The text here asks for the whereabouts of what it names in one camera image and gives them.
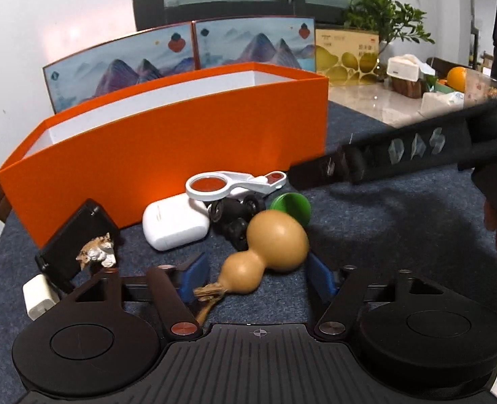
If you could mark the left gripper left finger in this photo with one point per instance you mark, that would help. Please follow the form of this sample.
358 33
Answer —
171 288

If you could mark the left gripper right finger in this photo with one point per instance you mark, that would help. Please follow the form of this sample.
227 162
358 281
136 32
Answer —
337 298

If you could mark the tan gourd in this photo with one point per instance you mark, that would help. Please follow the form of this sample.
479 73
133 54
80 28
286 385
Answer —
275 240

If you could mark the white earbuds case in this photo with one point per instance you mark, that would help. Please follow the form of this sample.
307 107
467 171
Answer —
175 221

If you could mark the black wheeled toy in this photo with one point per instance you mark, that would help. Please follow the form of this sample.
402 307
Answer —
230 217

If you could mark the green ribbed disc toy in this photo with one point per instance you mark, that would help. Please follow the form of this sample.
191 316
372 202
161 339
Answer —
295 205

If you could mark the white magnifying glass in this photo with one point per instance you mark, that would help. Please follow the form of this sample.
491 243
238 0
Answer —
216 185

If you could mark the black rectangular box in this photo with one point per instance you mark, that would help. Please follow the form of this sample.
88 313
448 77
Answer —
57 259

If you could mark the orange fruit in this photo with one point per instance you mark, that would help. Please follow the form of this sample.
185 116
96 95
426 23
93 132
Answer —
456 79

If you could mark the white tissue box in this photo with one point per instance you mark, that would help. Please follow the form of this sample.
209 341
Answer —
408 67

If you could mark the small beige figurine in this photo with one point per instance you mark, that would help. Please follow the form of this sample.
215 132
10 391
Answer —
98 250

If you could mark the white power adapter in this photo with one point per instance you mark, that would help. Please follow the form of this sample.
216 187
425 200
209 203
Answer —
39 296

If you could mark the yellow gift box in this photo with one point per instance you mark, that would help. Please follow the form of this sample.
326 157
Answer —
347 57

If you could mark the green potted plant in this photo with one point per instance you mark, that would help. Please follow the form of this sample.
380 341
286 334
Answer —
390 19

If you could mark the orange storage box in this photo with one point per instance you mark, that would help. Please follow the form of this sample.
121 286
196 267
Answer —
141 144

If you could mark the right mountain painting panel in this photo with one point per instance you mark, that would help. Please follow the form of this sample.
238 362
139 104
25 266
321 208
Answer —
286 41

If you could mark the mountain painting panel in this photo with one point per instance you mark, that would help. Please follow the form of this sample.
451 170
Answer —
119 64
286 41

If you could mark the left mountain painting panel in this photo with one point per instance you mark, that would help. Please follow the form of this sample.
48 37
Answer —
119 64

